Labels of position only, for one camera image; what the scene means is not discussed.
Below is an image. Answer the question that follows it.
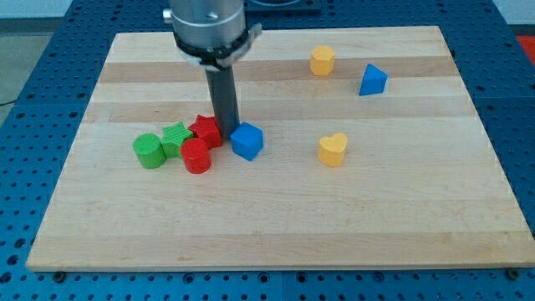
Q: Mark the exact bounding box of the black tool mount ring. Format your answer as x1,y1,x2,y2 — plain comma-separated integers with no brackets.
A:
173,23,262,70

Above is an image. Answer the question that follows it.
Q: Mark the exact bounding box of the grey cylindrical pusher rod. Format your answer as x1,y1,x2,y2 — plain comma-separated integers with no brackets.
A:
206,66,240,140

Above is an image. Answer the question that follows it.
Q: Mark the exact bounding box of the red star block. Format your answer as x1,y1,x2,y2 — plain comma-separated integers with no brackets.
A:
188,115,222,149

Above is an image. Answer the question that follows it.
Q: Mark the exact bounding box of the blue cube block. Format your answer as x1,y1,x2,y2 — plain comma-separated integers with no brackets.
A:
231,122,263,161

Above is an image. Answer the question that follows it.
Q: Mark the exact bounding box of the green star block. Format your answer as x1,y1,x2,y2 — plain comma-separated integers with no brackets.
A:
161,122,194,158

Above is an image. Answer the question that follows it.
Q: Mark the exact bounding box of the red cylinder block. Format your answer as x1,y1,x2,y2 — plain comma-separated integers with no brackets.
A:
181,138,211,174

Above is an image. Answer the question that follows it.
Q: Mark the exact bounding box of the green cylinder block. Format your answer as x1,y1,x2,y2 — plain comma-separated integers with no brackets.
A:
132,133,166,169

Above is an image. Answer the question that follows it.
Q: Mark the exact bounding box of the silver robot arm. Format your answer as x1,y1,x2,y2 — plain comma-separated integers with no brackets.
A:
163,0,262,140

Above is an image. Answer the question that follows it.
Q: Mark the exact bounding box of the yellow hexagon block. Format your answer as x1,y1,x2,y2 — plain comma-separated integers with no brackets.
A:
309,45,335,76

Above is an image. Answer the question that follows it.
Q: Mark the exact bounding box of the yellow heart block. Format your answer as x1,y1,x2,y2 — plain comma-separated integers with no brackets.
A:
318,132,348,167

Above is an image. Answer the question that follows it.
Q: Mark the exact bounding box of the blue triangle block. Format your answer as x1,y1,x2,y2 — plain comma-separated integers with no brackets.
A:
359,64,388,96

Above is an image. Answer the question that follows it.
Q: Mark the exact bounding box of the wooden board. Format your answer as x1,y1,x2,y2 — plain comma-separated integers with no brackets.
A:
27,26,534,272

